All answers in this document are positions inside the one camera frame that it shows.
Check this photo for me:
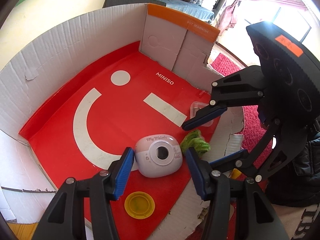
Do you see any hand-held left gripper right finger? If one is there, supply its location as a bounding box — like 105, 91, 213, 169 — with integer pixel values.
185, 147, 290, 240

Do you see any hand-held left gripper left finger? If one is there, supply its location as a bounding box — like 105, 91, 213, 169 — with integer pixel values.
31, 147, 135, 240

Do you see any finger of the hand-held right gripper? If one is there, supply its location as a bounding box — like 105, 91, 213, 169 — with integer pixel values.
209, 119, 308, 183
181, 65, 267, 132

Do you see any clear plastic container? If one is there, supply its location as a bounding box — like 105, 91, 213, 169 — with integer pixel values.
189, 101, 214, 128

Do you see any pink toy camera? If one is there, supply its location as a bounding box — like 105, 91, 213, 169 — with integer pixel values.
134, 134, 183, 178

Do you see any white and red cardboard box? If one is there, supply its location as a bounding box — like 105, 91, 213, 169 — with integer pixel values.
0, 3, 247, 240

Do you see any person's right forearm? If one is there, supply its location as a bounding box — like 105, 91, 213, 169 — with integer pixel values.
265, 127, 320, 208

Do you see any green yarn bundle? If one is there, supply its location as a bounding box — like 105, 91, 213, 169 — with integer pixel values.
180, 129, 210, 159

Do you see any yellow plastic lid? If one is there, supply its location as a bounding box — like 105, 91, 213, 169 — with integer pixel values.
124, 191, 156, 218

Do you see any red shaggy rug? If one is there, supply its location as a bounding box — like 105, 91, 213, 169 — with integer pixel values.
207, 52, 273, 170

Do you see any window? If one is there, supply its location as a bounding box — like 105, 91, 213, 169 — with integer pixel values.
244, 5, 313, 45

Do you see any beige printed cloth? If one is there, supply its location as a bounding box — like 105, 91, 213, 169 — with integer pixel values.
272, 202, 320, 240

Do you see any pink curtain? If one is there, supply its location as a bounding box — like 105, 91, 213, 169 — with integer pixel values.
220, 0, 310, 33

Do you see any table with blue cloth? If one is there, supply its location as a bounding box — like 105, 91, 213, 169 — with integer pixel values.
102, 0, 215, 23

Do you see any yellow mat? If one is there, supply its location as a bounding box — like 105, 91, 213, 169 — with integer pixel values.
5, 221, 38, 240

